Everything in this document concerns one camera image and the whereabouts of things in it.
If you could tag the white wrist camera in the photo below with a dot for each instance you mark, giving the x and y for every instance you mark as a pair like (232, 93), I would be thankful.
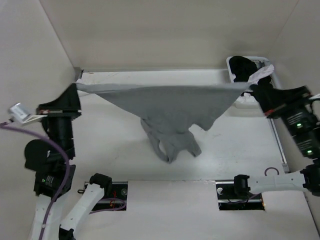
(315, 98)
(21, 115)

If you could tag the white folded tank top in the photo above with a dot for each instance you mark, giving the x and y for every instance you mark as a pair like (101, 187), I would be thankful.
(79, 82)

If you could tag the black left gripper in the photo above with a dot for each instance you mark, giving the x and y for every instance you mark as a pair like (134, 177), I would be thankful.
(69, 101)

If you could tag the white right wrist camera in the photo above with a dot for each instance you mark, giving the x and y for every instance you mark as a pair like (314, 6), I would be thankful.
(315, 98)

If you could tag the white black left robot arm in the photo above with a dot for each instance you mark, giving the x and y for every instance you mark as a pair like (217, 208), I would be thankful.
(49, 157)

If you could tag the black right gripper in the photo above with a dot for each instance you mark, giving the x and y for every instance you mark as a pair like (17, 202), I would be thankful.
(273, 101)

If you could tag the aluminium table edge rail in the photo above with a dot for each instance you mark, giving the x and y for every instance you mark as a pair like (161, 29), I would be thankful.
(60, 114)

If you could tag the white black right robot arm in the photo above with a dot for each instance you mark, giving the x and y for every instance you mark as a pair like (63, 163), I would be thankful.
(305, 180)

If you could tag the white tank top in basket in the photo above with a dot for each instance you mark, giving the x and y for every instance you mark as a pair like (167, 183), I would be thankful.
(261, 78)

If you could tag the white front cover board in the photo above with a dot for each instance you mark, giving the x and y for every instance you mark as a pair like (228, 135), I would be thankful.
(177, 210)

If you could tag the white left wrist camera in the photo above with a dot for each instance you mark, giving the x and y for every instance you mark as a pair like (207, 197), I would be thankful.
(21, 115)

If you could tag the black tank top in basket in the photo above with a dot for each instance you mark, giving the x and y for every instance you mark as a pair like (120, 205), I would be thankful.
(241, 68)

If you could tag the grey tank top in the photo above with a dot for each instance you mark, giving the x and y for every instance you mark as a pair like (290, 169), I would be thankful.
(167, 112)

